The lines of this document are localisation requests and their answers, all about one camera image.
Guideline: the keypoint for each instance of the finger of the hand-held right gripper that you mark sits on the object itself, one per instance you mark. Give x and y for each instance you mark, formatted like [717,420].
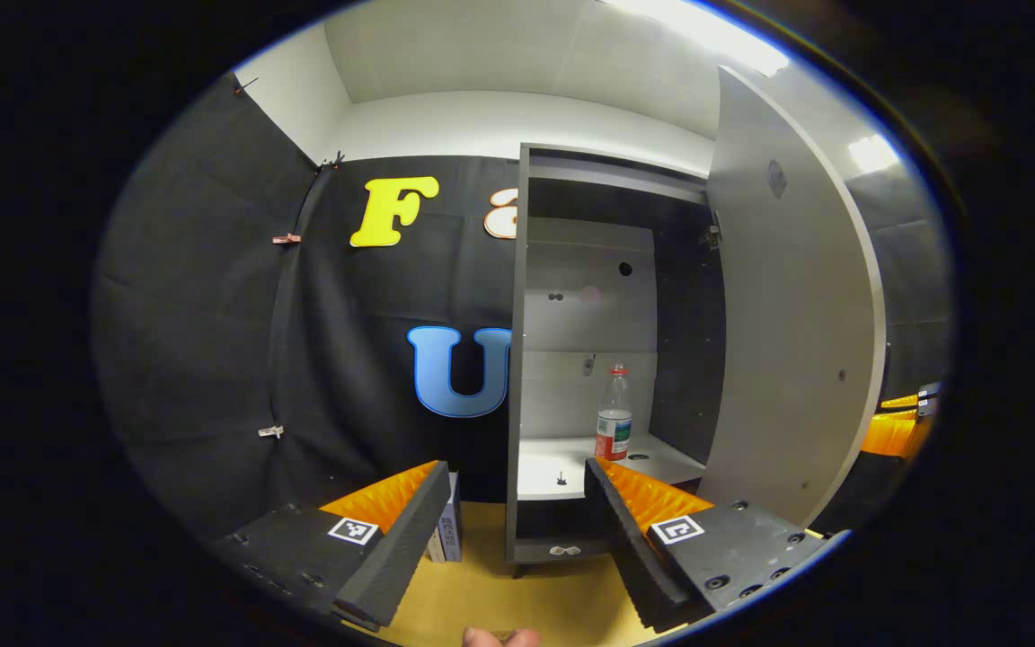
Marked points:
[913,402]
[895,433]

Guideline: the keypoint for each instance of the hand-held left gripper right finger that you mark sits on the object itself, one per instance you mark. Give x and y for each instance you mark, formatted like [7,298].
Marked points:
[625,557]

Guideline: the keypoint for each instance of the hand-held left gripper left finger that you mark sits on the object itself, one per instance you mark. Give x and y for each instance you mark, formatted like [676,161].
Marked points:
[401,557]

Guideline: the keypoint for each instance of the clear bottle red label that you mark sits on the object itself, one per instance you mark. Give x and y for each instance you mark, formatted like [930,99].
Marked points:
[614,431]

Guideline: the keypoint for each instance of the beige cabinet door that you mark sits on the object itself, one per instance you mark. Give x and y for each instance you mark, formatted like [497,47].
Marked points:
[796,314]

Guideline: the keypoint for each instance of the dark grey cabinet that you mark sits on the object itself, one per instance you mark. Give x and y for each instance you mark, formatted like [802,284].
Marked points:
[589,314]

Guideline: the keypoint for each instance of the metal door hinge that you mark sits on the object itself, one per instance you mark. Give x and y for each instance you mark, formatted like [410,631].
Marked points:
[712,235]

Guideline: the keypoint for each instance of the white clip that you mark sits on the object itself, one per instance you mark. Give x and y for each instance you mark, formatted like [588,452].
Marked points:
[271,431]

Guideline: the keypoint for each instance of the small ceiling light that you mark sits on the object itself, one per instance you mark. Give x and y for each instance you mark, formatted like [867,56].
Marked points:
[872,153]

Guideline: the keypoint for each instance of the black backdrop cloth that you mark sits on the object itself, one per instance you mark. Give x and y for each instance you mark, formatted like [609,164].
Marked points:
[212,314]

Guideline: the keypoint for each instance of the red clip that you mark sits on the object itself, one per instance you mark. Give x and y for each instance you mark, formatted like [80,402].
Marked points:
[287,238]

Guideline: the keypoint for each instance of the long ceiling light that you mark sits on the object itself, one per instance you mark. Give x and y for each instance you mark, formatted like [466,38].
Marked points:
[706,31]

